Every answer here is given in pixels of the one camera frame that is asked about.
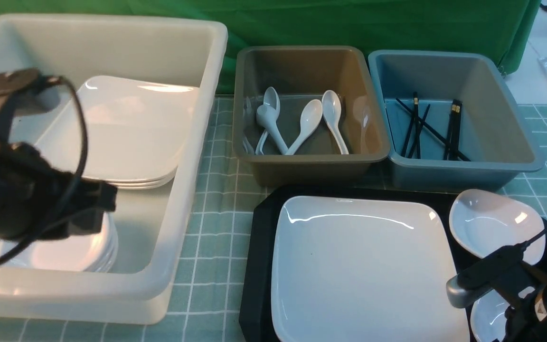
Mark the long diagonal black chopstick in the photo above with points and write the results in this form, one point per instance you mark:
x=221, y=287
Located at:
x=425, y=126

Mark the white spoon in bin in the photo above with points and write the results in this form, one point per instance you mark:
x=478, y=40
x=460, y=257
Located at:
x=332, y=114

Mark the brown plastic bin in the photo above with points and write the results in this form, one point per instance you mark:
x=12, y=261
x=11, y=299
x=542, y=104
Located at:
x=300, y=74

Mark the blue plastic bin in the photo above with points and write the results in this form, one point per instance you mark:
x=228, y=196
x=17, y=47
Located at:
x=494, y=135

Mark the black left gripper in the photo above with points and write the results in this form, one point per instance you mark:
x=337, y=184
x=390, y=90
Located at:
x=82, y=213

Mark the white spoon underneath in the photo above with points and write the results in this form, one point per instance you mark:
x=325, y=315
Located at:
x=271, y=98

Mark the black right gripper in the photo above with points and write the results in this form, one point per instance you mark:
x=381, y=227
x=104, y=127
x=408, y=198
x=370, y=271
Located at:
x=505, y=272

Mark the white bowl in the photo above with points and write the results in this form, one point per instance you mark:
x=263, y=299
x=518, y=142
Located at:
x=488, y=322
x=481, y=221

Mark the white ceramic spoon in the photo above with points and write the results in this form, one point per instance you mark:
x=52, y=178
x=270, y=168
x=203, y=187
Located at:
x=310, y=119

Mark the grey-white spoon on top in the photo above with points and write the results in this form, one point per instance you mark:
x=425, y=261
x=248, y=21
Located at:
x=266, y=116

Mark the stack of white plates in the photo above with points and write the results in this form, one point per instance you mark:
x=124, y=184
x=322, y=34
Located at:
x=136, y=130

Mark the large white square plate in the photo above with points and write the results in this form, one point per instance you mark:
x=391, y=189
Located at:
x=359, y=270

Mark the stack of white bowls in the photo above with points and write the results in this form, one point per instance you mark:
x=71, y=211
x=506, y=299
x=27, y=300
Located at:
x=93, y=253

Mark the green checked tablecloth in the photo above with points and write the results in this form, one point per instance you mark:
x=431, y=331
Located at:
x=207, y=288

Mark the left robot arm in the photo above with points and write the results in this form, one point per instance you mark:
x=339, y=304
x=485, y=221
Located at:
x=3, y=99

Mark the large white plastic tub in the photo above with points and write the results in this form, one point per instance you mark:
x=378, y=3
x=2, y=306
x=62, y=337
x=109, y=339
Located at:
x=151, y=223

